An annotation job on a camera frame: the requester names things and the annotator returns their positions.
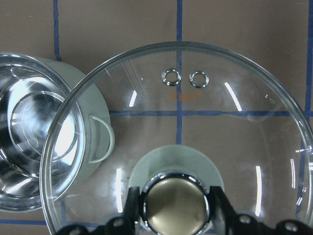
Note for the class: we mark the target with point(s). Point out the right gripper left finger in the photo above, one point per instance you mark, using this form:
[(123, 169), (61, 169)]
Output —
[(125, 224)]

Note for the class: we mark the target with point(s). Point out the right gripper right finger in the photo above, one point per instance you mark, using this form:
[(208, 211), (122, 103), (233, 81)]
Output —
[(226, 221)]

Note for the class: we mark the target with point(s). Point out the glass pot lid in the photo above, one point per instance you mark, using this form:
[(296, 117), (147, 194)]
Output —
[(188, 116)]

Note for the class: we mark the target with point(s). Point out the pale green steel pot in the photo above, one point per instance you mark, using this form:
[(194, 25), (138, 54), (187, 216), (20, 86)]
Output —
[(32, 89)]

